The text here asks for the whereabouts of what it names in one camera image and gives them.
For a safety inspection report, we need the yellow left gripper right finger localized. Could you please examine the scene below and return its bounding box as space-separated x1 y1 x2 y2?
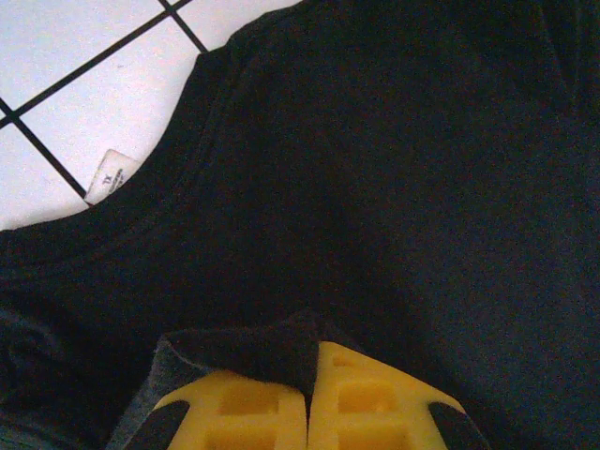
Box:
307 340 491 450

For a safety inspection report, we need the black t-shirt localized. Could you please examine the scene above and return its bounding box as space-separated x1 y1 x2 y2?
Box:
0 0 600 450

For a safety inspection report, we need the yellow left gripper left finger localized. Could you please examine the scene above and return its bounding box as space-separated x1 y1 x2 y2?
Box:
134 365 311 450

